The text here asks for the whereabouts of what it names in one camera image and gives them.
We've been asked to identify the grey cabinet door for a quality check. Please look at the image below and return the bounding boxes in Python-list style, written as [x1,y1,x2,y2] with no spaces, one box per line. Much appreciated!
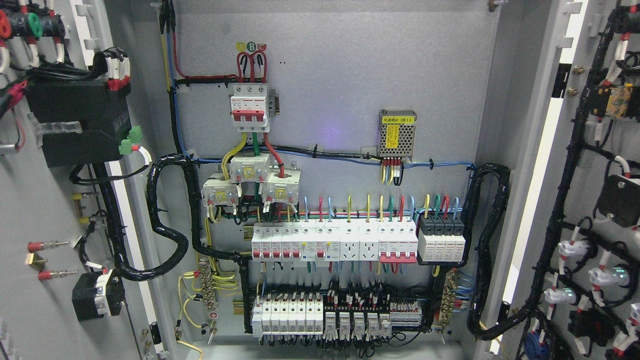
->
[503,0,639,360]
[0,0,178,360]

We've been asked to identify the grey electrical cabinet body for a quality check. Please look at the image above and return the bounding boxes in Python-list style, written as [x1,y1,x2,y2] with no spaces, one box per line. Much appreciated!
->
[105,0,556,360]

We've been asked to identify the white current transformers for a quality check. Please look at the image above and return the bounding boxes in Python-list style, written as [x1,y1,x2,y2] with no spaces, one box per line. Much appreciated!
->
[201,153,301,209]

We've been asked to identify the perforated metal power supply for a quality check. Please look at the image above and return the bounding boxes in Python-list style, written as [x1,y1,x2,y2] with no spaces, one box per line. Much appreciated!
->
[377,109,418,158]

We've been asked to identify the white socket breaker row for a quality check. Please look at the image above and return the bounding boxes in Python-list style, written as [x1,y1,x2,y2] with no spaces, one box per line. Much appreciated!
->
[250,219,418,267]

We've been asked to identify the red white main breaker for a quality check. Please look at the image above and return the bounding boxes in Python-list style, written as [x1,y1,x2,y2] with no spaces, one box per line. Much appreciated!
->
[230,82,274,133]

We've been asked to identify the black white surge protector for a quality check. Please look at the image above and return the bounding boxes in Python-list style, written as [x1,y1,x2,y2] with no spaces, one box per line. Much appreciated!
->
[417,216,466,267]

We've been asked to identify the lower relay terminal row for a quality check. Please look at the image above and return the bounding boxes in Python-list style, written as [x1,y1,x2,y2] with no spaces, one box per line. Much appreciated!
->
[250,284,425,349]

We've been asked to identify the brass ground terminal bar left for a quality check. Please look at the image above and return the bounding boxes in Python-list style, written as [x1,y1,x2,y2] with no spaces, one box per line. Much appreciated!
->
[198,263,218,336]

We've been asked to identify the brass ground terminal bar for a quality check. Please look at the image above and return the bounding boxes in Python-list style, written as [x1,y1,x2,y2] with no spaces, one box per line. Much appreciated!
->
[438,268,457,330]
[198,263,218,336]

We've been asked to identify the brass ground terminal bar right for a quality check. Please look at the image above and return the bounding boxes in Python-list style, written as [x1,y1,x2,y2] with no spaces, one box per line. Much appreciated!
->
[438,268,457,330]

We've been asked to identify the black digital power meter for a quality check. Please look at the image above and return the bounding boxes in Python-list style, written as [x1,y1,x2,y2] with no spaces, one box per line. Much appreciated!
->
[26,79,132,168]

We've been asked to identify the black left cable conduit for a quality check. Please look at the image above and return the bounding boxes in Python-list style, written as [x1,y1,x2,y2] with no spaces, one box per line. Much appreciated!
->
[112,153,251,282]

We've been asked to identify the black cable conduit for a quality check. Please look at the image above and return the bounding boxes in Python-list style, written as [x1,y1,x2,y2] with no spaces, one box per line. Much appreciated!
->
[465,163,536,342]
[112,153,251,282]

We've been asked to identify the black right cable conduit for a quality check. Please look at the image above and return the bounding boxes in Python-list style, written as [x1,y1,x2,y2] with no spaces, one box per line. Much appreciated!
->
[465,163,536,342]

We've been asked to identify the white rotary selector switch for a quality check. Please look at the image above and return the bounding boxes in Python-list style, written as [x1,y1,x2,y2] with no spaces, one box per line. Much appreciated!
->
[71,269,125,322]

